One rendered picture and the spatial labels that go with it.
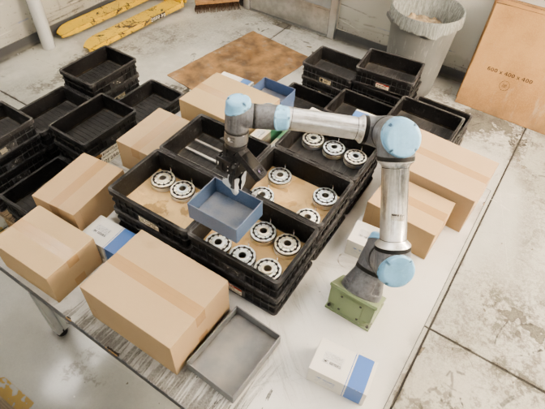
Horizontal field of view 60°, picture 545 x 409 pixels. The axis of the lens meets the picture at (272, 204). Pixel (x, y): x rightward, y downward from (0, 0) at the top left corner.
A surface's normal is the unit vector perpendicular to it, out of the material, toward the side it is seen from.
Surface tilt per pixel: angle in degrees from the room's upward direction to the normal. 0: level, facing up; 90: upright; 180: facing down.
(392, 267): 63
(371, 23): 90
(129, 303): 0
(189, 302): 0
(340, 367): 0
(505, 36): 80
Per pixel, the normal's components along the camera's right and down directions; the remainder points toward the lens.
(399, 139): 0.07, 0.10
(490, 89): -0.51, 0.38
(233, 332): 0.04, -0.67
